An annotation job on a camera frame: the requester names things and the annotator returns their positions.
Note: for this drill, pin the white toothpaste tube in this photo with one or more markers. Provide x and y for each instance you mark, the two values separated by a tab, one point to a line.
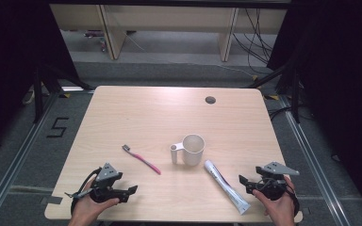
226	185

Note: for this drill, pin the light wooden desk frame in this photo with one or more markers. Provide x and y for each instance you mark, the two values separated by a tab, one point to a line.
169	19

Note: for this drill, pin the grey tape strip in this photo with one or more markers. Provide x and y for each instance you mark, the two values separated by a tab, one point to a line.
52	200

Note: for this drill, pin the black metal stand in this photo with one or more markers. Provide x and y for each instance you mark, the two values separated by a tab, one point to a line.
38	94
295	94

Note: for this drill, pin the person's left hand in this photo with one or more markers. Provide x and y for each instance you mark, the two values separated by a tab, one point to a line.
88	207

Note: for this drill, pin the yellow floor tape piece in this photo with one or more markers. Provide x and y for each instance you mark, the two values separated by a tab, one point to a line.
64	95
255	77
272	97

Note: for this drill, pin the person's right hand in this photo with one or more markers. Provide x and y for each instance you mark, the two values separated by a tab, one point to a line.
279	208

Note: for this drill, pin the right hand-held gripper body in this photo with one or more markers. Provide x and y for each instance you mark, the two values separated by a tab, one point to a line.
276	183

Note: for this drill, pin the pink toothbrush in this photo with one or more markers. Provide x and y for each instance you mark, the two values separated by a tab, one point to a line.
141	159

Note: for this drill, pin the metal floor rail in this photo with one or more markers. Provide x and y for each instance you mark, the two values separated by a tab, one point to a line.
311	157
15	163

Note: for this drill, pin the small clutter under desk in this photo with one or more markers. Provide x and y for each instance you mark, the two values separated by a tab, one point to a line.
102	42

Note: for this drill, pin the dark curtain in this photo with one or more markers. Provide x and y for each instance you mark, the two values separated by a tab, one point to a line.
342	78
12	62

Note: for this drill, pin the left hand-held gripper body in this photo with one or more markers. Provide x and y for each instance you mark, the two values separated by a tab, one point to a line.
106	172

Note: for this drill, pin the white cup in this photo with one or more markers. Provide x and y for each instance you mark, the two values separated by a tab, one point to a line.
192	157

